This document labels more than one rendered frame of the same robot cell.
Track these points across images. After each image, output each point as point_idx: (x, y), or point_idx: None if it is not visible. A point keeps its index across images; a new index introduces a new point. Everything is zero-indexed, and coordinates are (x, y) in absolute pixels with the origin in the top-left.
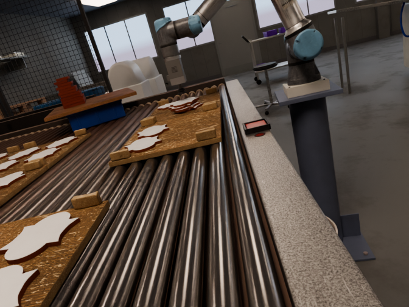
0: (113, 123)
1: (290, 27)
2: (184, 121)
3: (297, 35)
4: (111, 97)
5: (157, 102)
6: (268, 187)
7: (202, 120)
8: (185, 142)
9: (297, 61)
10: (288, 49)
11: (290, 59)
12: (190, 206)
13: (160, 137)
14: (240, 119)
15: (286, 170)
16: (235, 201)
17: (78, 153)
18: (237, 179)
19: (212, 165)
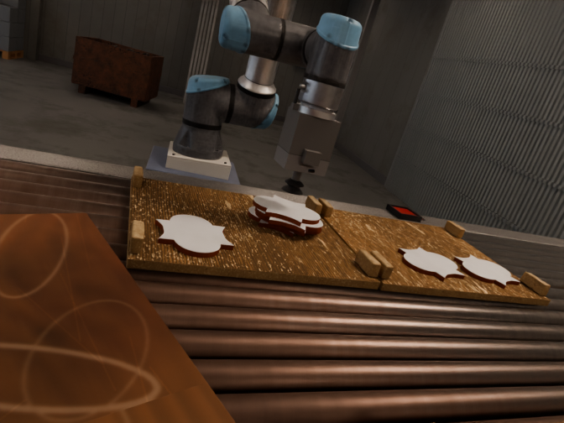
0: (227, 400)
1: (270, 84)
2: (377, 237)
3: (276, 98)
4: (49, 298)
5: (142, 240)
6: (504, 235)
7: (380, 225)
8: (463, 244)
9: (221, 124)
10: (233, 107)
11: (214, 120)
12: (548, 257)
13: (452, 258)
14: (365, 213)
15: (482, 227)
16: (524, 246)
17: (546, 391)
18: (505, 240)
19: (493, 244)
